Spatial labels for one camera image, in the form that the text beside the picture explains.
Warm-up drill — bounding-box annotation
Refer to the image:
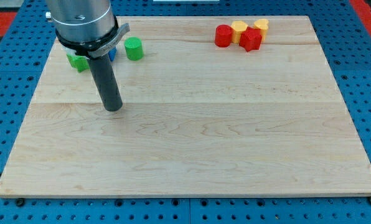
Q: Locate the green star block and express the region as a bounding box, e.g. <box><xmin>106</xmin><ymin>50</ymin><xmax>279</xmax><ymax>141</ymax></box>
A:
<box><xmin>67</xmin><ymin>54</ymin><xmax>90</xmax><ymax>73</ymax></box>

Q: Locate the blue block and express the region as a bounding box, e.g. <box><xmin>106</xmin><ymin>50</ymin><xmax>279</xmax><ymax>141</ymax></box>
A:
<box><xmin>108</xmin><ymin>47</ymin><xmax>117</xmax><ymax>62</ymax></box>

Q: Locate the yellow heart block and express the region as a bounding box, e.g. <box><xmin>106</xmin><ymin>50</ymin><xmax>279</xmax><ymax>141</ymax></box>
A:
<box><xmin>253</xmin><ymin>19</ymin><xmax>270</xmax><ymax>42</ymax></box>

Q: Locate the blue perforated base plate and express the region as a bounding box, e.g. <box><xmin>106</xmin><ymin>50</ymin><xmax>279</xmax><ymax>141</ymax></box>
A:
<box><xmin>0</xmin><ymin>0</ymin><xmax>371</xmax><ymax>223</ymax></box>

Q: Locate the light wooden board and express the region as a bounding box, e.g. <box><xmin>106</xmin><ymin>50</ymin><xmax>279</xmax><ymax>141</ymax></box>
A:
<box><xmin>0</xmin><ymin>16</ymin><xmax>371</xmax><ymax>198</ymax></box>

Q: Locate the green cylinder block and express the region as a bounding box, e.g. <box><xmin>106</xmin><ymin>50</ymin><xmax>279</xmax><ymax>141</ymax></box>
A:
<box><xmin>124</xmin><ymin>37</ymin><xmax>144</xmax><ymax>61</ymax></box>

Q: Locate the red star block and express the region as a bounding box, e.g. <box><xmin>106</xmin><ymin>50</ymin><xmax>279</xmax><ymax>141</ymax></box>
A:
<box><xmin>239</xmin><ymin>27</ymin><xmax>262</xmax><ymax>52</ymax></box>

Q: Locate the red cylinder block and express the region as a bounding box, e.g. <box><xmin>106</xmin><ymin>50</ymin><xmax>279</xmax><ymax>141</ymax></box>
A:
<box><xmin>214</xmin><ymin>24</ymin><xmax>233</xmax><ymax>47</ymax></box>

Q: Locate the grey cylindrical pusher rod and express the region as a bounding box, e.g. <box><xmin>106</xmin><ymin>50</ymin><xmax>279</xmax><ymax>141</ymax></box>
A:
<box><xmin>88</xmin><ymin>54</ymin><xmax>123</xmax><ymax>111</ymax></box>

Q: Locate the yellow pentagon block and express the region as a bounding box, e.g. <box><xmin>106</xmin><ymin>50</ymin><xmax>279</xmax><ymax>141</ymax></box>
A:
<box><xmin>230</xmin><ymin>21</ymin><xmax>248</xmax><ymax>44</ymax></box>

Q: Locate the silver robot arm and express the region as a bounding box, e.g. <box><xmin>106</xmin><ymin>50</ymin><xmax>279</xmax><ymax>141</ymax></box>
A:
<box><xmin>46</xmin><ymin>0</ymin><xmax>130</xmax><ymax>59</ymax></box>

